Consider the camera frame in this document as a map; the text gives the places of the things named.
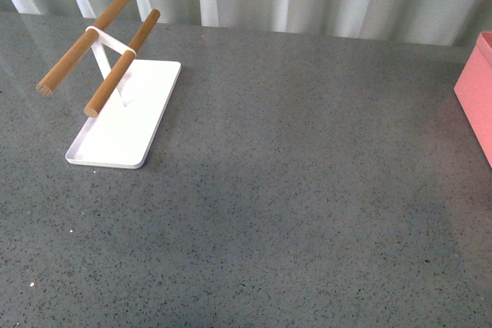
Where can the white rack with wooden bars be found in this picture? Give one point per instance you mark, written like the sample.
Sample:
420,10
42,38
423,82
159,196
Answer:
126,110

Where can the pink plastic box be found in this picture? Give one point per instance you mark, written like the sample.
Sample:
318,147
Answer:
474,91

